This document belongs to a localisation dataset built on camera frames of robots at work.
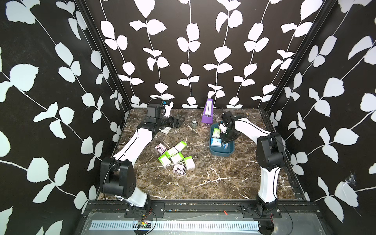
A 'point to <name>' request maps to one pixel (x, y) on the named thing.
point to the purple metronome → (207, 116)
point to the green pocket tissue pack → (216, 132)
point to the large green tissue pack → (181, 146)
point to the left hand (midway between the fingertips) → (179, 115)
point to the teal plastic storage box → (219, 151)
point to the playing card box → (165, 129)
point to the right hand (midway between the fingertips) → (224, 138)
